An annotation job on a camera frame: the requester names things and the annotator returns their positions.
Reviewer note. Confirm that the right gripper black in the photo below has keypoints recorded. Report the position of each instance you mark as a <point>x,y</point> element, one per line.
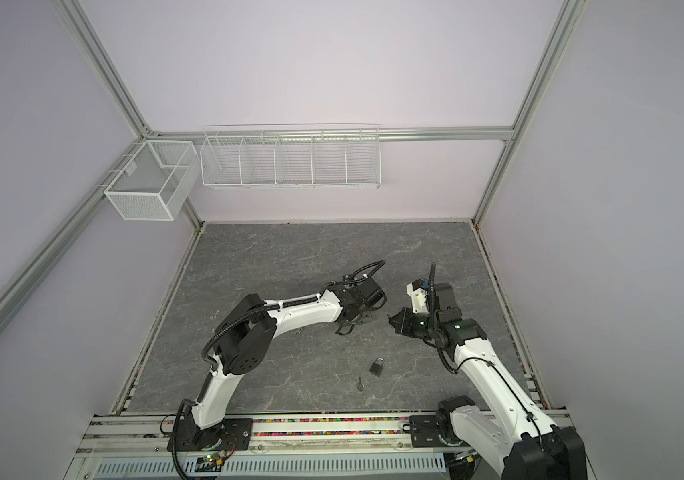
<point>405,326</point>

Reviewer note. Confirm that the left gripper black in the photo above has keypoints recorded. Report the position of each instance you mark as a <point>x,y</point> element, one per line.
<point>367,318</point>

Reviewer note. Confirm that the dark grey padlock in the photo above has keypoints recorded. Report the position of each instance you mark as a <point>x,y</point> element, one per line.
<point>377,367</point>

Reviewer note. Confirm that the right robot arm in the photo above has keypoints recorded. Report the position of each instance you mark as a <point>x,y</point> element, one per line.
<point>520,441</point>

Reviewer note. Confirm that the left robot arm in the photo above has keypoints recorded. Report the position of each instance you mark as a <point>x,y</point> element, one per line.
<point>240,344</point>

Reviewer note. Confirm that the white mesh box basket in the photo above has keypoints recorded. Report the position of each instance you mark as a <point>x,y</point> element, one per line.
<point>156,181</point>

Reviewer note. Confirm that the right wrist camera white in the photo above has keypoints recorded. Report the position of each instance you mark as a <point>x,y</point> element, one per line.
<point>418,292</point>

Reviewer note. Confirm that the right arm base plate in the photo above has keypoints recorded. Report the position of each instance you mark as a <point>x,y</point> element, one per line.
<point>426,431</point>

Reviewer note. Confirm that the white vented cable duct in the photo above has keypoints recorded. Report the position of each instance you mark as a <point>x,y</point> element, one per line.
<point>276,466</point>

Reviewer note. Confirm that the white wire shelf basket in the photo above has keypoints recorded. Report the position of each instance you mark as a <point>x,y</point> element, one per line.
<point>291,156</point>

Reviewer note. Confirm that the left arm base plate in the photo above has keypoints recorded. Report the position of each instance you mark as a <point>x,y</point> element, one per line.
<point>231,433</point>

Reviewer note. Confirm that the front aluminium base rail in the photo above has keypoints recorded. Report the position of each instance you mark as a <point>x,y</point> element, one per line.
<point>285,434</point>

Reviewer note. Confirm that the aluminium frame rails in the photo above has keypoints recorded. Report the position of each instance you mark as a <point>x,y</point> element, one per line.
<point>20,288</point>

